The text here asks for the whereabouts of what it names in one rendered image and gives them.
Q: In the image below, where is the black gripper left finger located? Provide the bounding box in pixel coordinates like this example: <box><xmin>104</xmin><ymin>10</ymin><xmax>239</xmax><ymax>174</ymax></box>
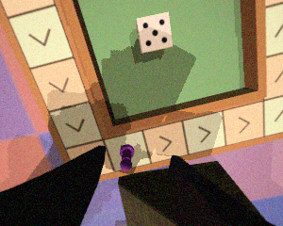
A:
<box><xmin>0</xmin><ymin>145</ymin><xmax>106</xmax><ymax>226</ymax></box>

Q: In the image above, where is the beige die with black pips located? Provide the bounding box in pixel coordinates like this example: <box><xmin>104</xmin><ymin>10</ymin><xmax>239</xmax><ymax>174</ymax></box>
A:
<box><xmin>136</xmin><ymin>12</ymin><xmax>173</xmax><ymax>53</ymax></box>

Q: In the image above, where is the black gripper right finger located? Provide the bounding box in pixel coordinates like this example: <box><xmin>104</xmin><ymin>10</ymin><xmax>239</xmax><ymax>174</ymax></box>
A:
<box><xmin>169</xmin><ymin>155</ymin><xmax>276</xmax><ymax>226</ymax></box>

